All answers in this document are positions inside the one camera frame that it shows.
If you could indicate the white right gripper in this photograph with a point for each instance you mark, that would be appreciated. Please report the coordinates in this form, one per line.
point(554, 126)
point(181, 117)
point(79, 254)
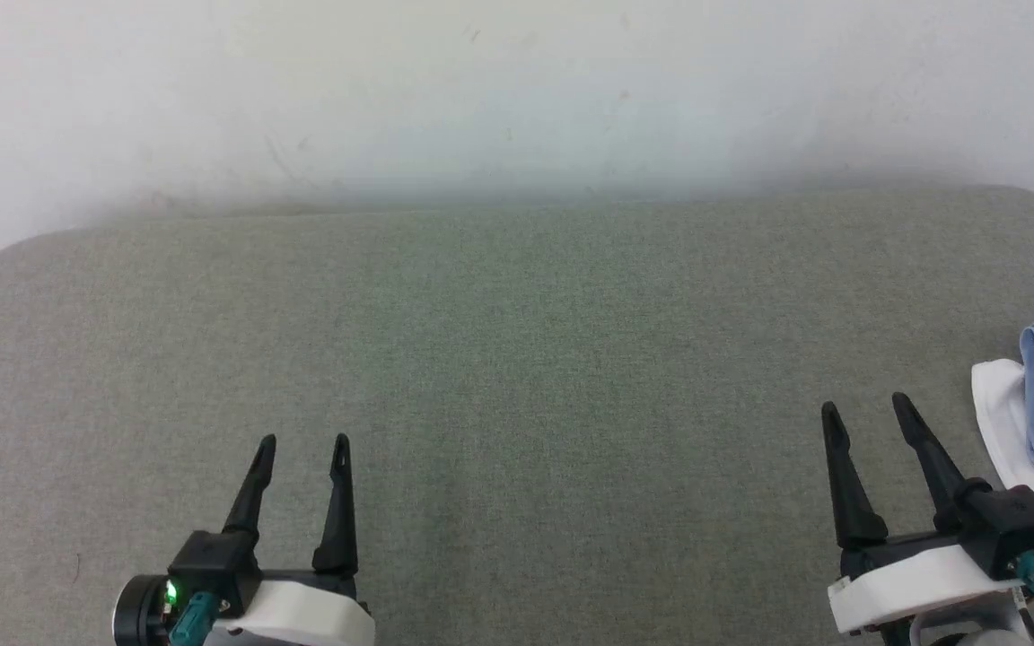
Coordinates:
point(912, 583)

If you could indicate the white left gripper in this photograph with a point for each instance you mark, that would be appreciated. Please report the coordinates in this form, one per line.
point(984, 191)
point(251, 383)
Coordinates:
point(311, 619)

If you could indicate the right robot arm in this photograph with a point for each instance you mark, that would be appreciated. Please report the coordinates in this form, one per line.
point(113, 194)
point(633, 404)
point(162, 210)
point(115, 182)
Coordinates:
point(975, 630)

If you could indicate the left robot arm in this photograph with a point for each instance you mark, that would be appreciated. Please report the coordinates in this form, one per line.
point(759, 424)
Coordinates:
point(135, 615)

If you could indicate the white garment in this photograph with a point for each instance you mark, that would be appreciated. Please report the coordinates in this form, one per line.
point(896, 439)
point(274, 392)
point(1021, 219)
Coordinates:
point(1002, 422)

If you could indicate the grey-beige fabric sofa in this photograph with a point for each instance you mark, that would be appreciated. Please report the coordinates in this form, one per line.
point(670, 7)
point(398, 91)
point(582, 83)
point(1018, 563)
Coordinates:
point(517, 359)

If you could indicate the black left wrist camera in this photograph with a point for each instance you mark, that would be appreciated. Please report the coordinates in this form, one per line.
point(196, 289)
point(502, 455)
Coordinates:
point(212, 556)

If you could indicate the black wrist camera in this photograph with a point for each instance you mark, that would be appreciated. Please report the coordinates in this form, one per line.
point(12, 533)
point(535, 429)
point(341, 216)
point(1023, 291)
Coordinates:
point(212, 556)
point(1011, 516)

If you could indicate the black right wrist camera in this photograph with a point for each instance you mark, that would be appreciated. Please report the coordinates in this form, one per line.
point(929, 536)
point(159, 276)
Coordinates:
point(1011, 516)

